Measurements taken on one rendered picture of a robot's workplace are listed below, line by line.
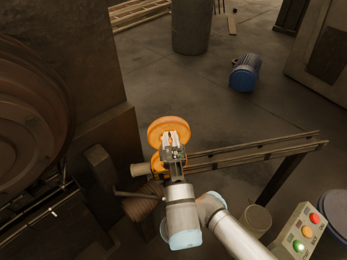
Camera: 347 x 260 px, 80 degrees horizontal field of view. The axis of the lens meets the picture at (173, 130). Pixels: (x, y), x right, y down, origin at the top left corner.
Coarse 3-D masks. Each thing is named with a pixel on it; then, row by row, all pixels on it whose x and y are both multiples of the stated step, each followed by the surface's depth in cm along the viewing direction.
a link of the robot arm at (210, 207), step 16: (208, 192) 74; (208, 208) 68; (224, 208) 68; (208, 224) 66; (224, 224) 63; (240, 224) 63; (224, 240) 61; (240, 240) 58; (256, 240) 58; (240, 256) 56; (256, 256) 54; (272, 256) 54
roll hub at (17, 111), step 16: (0, 96) 40; (0, 112) 40; (16, 112) 42; (32, 112) 44; (0, 128) 42; (16, 128) 44; (32, 128) 46; (48, 128) 49; (0, 144) 42; (16, 144) 46; (32, 144) 49; (48, 144) 51; (0, 160) 44; (16, 160) 48; (32, 160) 51; (0, 176) 46; (16, 176) 50; (32, 176) 53; (0, 192) 49; (16, 192) 52
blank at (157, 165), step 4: (156, 152) 87; (152, 156) 89; (156, 156) 86; (152, 160) 88; (156, 160) 87; (152, 164) 89; (156, 164) 89; (160, 164) 89; (156, 168) 91; (160, 168) 92
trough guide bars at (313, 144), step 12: (312, 132) 97; (240, 144) 96; (252, 144) 96; (264, 144) 98; (312, 144) 92; (324, 144) 94; (192, 156) 97; (240, 156) 92; (252, 156) 93; (264, 156) 94; (192, 168) 92; (216, 168) 95
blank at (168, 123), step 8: (160, 120) 70; (168, 120) 69; (176, 120) 70; (184, 120) 73; (152, 128) 70; (160, 128) 70; (168, 128) 71; (176, 128) 71; (184, 128) 72; (152, 136) 72; (160, 136) 73; (184, 136) 75; (152, 144) 75; (184, 144) 78
